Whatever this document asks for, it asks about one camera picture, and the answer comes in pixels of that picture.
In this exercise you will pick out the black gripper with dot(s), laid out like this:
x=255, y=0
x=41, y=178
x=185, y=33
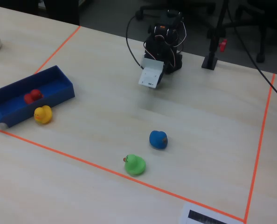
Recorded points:
x=168, y=66

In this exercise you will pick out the red rubber duck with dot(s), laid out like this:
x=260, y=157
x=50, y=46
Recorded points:
x=32, y=96

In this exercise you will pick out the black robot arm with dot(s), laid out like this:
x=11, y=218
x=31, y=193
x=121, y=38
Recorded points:
x=161, y=46

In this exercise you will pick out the blue rubber duck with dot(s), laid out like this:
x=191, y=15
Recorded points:
x=157, y=138

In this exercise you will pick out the green rubber duck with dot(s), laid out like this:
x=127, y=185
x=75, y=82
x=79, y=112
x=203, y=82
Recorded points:
x=135, y=166

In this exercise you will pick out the yellow rubber duck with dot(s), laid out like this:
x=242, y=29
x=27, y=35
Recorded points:
x=44, y=115

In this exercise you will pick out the blue plastic box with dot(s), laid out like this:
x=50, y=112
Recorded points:
x=15, y=108

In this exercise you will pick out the red clamp knob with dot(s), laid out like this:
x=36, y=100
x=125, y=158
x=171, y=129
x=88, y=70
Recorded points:
x=223, y=44

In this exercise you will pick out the black office chair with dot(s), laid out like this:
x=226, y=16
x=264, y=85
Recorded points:
x=259, y=28

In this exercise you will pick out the long orange tape strip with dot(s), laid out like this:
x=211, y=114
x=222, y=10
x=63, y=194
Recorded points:
x=105, y=169

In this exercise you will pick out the short orange tape strip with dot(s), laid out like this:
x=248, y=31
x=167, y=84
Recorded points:
x=261, y=140

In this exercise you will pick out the white plate with black slot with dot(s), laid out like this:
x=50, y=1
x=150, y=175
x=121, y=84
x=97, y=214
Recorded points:
x=185, y=214

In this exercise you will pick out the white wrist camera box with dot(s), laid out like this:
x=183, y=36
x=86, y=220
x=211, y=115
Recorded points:
x=150, y=74

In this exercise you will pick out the black camera stand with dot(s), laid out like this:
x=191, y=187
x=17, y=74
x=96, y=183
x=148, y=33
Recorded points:
x=209, y=61

